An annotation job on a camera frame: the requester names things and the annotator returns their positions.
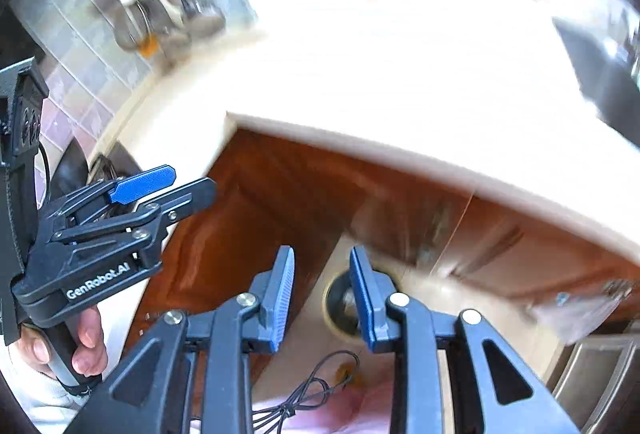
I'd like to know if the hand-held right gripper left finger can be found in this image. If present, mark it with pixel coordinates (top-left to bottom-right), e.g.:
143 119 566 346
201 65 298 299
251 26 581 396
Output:
65 245 296 434

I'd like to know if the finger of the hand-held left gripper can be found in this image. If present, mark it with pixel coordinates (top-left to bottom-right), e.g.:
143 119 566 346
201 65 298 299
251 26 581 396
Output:
52 177 219 246
42 165 178 227

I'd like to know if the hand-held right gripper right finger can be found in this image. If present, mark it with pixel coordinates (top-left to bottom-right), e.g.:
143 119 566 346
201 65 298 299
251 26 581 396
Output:
349 246 581 434

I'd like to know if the round dark trash bin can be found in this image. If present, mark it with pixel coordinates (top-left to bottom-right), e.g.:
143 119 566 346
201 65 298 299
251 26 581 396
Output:
323 266 402 341

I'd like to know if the person's left forearm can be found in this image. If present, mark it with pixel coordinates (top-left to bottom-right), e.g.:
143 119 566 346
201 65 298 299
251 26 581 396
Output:
6 356 81 427

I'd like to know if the person's left hand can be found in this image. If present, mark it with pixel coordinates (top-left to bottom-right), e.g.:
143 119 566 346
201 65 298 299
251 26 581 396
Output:
7 306 109 380

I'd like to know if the black gas stove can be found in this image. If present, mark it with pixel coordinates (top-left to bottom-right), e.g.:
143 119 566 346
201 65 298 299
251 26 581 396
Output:
49 148 127 197

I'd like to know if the wooden cabinet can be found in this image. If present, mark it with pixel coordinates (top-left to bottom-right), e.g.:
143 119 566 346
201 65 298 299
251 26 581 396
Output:
134 128 640 345

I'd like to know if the pink cloth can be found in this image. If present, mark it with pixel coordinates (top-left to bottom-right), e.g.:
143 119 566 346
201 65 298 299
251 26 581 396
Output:
190 358 401 434

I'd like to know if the metal skimmer ladle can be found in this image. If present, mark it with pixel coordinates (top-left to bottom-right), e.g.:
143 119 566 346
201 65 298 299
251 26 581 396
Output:
112 3 160 59

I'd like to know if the clear plastic bag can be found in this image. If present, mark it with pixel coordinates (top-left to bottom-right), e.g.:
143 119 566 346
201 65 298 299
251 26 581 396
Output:
527 277 634 348

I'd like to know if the grey metal cabinet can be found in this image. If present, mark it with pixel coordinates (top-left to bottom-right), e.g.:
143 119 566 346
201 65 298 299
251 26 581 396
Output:
546 333 640 434

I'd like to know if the stainless steel sink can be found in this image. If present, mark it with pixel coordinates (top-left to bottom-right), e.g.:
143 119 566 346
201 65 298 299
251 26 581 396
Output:
551 11 640 117

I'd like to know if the black cable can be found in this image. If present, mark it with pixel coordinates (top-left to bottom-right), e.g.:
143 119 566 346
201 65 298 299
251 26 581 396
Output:
249 350 361 434

